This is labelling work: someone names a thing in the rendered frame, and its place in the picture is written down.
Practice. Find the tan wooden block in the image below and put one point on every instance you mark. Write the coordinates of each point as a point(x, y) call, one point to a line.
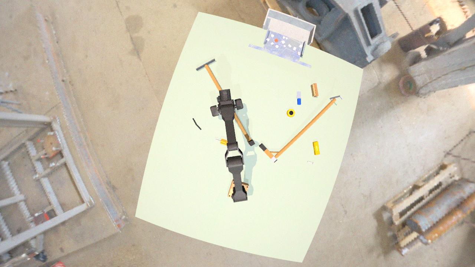
point(314, 90)

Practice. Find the yellow rectangular block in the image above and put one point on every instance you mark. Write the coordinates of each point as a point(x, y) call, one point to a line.
point(316, 148)

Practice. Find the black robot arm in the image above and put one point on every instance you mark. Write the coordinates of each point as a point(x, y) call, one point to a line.
point(226, 108)

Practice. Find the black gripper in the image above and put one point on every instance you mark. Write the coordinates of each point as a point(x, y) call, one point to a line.
point(238, 105)

